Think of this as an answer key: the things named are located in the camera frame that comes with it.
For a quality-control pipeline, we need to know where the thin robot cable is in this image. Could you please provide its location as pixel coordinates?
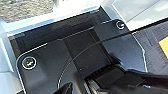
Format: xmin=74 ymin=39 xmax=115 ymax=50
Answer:
xmin=57 ymin=25 xmax=168 ymax=90

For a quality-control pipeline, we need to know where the grey robot torso limb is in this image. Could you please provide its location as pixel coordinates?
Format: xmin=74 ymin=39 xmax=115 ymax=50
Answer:
xmin=83 ymin=64 xmax=168 ymax=94

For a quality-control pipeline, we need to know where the round yellow-ringed base marker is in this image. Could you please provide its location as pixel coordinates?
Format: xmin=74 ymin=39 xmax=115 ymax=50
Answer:
xmin=114 ymin=20 xmax=127 ymax=30

